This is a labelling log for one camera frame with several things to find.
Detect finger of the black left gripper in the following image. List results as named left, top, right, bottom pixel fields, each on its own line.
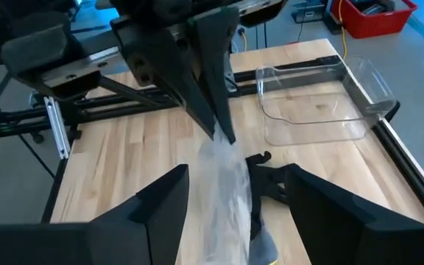
left=112, top=21, right=217, bottom=141
left=186, top=6, right=241, bottom=145

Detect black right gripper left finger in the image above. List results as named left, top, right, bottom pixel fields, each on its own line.
left=0, top=164, right=190, bottom=265

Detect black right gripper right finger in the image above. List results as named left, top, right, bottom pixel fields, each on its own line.
left=284, top=163, right=424, bottom=265

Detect clear plastic bag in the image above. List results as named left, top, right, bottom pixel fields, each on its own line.
left=177, top=123, right=253, bottom=265

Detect clear plastic bin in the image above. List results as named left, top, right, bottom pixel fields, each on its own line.
left=255, top=54, right=398, bottom=147

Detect red plastic crate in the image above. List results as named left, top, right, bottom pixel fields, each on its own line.
left=330, top=0, right=418, bottom=40

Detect black devices in crate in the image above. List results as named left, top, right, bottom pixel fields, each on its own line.
left=351, top=0, right=397, bottom=15

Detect black aluminium table frame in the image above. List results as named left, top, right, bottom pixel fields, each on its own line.
left=0, top=54, right=424, bottom=226

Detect white metal bracket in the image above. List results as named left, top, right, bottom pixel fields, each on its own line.
left=43, top=96, right=71, bottom=160

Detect yellow floor cable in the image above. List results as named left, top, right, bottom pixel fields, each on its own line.
left=239, top=0, right=348, bottom=60

